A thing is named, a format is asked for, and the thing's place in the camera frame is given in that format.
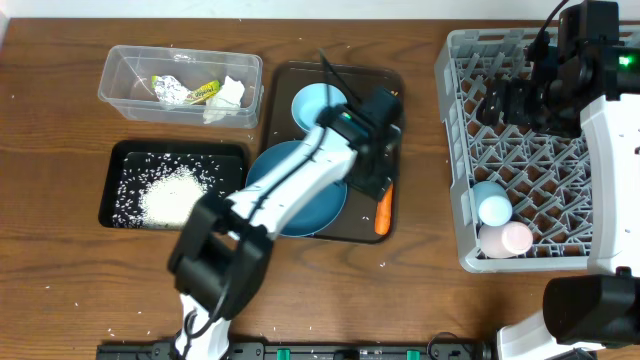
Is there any small light blue bowl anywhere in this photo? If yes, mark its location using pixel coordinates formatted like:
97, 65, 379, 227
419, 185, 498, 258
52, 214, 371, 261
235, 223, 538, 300
291, 83, 347, 133

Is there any grey dishwasher rack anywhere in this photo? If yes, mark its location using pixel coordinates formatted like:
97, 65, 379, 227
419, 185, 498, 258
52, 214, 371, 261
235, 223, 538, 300
435, 28, 593, 273

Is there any yellow green snack wrapper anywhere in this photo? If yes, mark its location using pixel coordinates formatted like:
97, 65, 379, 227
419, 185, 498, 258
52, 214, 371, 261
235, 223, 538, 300
151, 75, 221, 106

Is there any large dark blue plate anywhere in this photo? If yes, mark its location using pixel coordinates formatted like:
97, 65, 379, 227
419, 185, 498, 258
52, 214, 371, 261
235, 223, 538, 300
246, 140, 348, 237

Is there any brown serving tray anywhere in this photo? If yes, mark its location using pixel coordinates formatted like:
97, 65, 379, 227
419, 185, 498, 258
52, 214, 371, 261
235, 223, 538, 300
259, 61, 404, 244

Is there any light blue plastic cup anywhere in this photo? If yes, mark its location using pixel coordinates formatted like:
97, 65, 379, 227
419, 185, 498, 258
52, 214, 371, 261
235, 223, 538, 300
472, 181, 513, 227

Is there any pile of white rice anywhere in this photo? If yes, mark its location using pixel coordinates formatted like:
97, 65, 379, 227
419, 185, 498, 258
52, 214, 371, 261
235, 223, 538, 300
110, 152, 236, 230

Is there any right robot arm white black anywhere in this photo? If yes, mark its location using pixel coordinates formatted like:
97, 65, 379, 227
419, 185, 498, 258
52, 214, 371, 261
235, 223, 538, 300
476, 1, 639, 359

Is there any orange carrot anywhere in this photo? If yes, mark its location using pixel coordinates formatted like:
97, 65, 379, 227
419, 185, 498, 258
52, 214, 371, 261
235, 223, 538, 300
375, 186, 393, 236

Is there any crumpled white paper napkin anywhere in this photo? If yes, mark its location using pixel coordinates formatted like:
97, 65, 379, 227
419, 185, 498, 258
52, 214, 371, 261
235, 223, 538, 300
203, 76, 245, 124

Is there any black waste tray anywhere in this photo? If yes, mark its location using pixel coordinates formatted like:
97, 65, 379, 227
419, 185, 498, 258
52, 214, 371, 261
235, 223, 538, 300
98, 139, 246, 230

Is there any pink plastic cup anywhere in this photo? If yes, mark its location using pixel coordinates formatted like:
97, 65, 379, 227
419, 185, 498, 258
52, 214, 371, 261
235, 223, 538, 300
478, 221, 533, 259

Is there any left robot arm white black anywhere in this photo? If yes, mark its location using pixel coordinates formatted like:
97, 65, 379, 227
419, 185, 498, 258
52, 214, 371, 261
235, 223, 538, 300
168, 87, 403, 359

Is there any clear plastic container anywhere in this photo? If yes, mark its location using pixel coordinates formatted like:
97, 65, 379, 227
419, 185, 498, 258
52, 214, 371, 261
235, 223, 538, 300
98, 45, 263, 129

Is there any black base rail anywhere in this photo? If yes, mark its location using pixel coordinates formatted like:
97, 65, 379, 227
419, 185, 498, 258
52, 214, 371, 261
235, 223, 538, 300
95, 340, 497, 360

